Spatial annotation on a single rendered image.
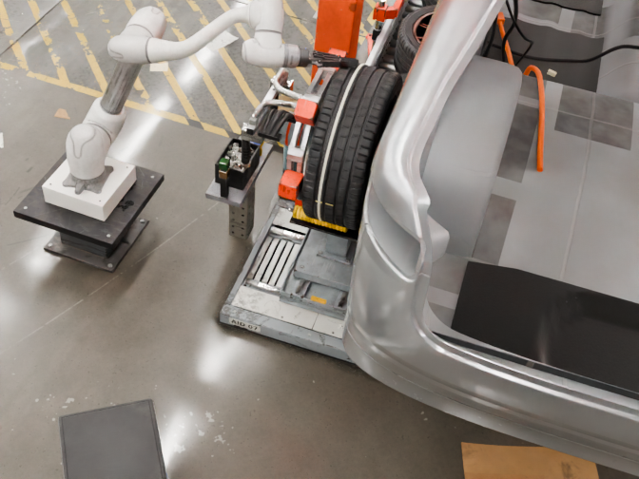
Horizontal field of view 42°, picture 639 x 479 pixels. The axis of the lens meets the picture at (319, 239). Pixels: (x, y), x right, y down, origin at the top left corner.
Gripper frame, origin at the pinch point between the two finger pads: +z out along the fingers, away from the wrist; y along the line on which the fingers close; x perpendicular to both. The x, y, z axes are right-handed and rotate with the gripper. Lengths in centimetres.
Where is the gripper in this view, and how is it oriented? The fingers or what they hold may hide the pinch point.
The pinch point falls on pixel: (348, 62)
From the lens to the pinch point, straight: 333.5
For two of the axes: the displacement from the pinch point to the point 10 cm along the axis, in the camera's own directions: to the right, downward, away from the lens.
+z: 9.7, 0.5, 2.2
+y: 1.6, 5.5, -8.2
